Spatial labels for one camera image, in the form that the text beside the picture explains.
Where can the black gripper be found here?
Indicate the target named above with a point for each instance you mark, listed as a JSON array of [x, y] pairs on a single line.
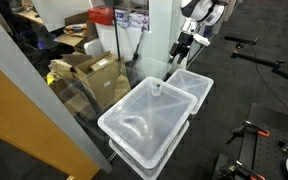
[[183, 43]]

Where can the clear plastic measuring cup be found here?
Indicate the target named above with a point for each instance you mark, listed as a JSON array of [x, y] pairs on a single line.
[[156, 92]]

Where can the small clear plastic bin lid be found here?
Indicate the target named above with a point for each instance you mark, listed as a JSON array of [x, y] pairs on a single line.
[[190, 83]]

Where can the white blue carton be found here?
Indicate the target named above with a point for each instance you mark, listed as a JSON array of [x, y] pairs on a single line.
[[122, 18], [139, 20]]

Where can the large clear plastic bin lid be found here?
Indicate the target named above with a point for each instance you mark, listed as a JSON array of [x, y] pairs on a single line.
[[144, 123]]

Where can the open brown cardboard box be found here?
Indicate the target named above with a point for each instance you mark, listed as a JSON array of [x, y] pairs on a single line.
[[100, 80]]

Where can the white plastic container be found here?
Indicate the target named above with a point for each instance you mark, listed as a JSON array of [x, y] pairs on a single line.
[[93, 46]]

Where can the red metal box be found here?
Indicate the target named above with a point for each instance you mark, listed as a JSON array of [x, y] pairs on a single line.
[[100, 15]]

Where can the cardboard box holding packets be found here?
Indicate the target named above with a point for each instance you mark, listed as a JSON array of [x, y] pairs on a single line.
[[74, 39]]

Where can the orange white packet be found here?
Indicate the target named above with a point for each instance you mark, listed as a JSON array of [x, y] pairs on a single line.
[[75, 28]]

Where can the low brown cardboard box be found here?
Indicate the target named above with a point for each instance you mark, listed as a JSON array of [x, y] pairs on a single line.
[[74, 100]]

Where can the flattened brown cardboard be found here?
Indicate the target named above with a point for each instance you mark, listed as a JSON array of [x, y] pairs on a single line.
[[62, 66]]

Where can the black breadboard work table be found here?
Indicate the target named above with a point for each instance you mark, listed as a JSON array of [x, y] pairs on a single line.
[[277, 133]]

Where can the small yellow object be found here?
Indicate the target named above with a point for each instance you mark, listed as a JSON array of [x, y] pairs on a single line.
[[50, 78]]

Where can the orange wooden door panel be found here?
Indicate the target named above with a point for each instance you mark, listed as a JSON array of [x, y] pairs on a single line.
[[17, 123]]

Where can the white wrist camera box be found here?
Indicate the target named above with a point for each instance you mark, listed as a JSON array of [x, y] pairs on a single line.
[[202, 40]]

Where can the black articulated camera stand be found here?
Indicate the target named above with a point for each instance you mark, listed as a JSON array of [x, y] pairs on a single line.
[[267, 62]]

